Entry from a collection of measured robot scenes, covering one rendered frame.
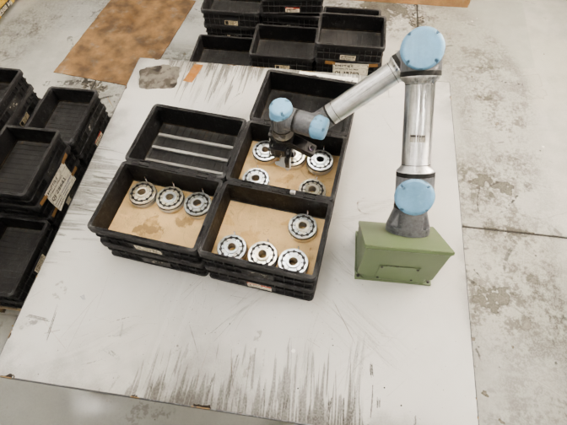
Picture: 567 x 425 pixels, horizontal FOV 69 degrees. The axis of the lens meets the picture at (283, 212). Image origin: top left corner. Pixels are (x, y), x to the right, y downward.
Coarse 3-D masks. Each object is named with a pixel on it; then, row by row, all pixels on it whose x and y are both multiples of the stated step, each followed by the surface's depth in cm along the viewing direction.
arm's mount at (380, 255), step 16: (368, 224) 152; (384, 224) 153; (368, 240) 134; (384, 240) 135; (400, 240) 136; (416, 240) 137; (432, 240) 138; (368, 256) 137; (384, 256) 136; (400, 256) 135; (416, 256) 134; (432, 256) 132; (448, 256) 131; (368, 272) 149; (384, 272) 146; (400, 272) 145; (416, 272) 143; (432, 272) 143
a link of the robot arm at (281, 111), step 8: (272, 104) 131; (280, 104) 131; (288, 104) 131; (272, 112) 131; (280, 112) 130; (288, 112) 130; (272, 120) 133; (280, 120) 131; (288, 120) 132; (272, 128) 140; (280, 128) 136; (288, 128) 134
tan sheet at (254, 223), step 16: (240, 208) 155; (256, 208) 155; (224, 224) 152; (240, 224) 152; (256, 224) 152; (272, 224) 151; (288, 224) 151; (320, 224) 151; (256, 240) 148; (272, 240) 148; (288, 240) 148; (320, 240) 148
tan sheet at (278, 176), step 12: (252, 144) 171; (252, 156) 168; (336, 156) 167; (252, 168) 165; (264, 168) 164; (276, 168) 164; (300, 168) 164; (336, 168) 164; (276, 180) 161; (288, 180) 161; (300, 180) 161; (324, 180) 161
